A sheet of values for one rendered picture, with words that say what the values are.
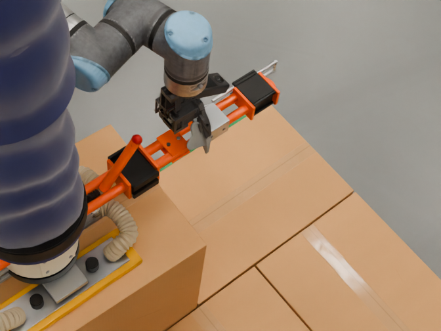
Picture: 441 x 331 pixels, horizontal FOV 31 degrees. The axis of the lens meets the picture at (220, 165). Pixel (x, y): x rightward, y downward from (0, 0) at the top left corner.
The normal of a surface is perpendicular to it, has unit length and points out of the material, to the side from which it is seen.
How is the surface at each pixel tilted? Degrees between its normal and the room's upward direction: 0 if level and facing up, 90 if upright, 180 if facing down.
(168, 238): 0
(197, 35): 3
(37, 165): 76
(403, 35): 0
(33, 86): 90
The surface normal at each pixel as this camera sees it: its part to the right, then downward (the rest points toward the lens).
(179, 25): 0.15, -0.46
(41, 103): 0.72, 0.68
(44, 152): 0.79, 0.45
